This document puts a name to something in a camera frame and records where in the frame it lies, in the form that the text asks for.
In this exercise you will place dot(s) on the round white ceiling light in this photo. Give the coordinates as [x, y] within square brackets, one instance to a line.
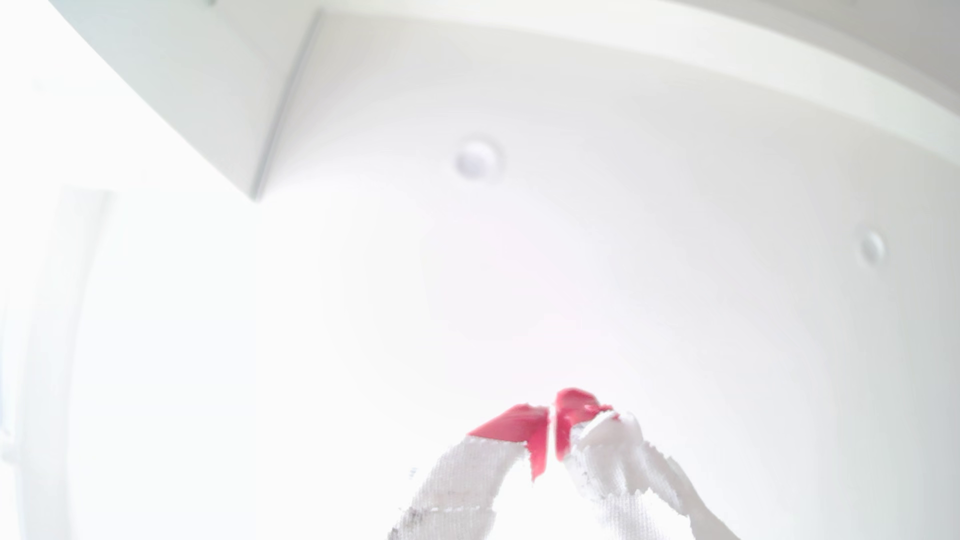
[872, 247]
[477, 159]

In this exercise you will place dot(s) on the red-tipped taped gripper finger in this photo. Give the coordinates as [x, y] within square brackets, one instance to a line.
[461, 480]
[622, 465]

